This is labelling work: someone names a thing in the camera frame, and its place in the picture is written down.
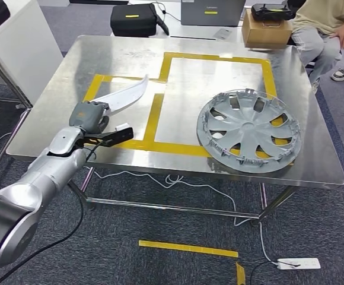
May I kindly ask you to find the yellow workbench tape outline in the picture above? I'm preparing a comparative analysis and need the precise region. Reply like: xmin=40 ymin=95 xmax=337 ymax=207
xmin=71 ymin=52 xmax=294 ymax=166

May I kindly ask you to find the grey wheel cover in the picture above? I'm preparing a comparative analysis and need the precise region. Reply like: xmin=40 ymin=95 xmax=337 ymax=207
xmin=196 ymin=88 xmax=302 ymax=175

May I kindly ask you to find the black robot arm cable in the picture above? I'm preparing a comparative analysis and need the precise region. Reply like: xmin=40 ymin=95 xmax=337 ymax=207
xmin=0 ymin=140 xmax=106 ymax=285

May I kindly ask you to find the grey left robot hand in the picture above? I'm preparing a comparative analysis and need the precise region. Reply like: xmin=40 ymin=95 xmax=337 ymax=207
xmin=69 ymin=100 xmax=110 ymax=135

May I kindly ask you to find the thin black floor cable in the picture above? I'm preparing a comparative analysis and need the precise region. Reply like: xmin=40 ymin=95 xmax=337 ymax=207
xmin=249 ymin=259 xmax=302 ymax=285

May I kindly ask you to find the steel workbench table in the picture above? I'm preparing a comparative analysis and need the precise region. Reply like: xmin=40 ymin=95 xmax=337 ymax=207
xmin=5 ymin=34 xmax=344 ymax=227

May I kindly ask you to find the open yellow floor tape outline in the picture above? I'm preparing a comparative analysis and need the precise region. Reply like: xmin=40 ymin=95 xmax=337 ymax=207
xmin=138 ymin=240 xmax=247 ymax=285

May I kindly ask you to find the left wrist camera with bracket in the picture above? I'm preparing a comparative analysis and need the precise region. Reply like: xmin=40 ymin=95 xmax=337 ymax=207
xmin=83 ymin=122 xmax=134 ymax=148

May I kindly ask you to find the black carrying case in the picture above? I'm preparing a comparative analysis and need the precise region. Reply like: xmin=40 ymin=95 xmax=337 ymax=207
xmin=110 ymin=3 xmax=170 ymax=38

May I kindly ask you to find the white curved plastic part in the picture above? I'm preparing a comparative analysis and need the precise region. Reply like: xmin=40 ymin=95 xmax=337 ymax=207
xmin=90 ymin=74 xmax=149 ymax=118

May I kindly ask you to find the small grey pad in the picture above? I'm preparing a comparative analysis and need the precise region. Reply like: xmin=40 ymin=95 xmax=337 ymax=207
xmin=213 ymin=28 xmax=234 ymax=42

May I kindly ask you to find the cardboard box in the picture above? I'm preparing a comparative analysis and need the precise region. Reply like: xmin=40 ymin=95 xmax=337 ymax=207
xmin=241 ymin=8 xmax=294 ymax=50

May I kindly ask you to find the long white power strip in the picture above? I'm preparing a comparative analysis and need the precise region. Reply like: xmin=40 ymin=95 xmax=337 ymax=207
xmin=278 ymin=257 xmax=321 ymax=271

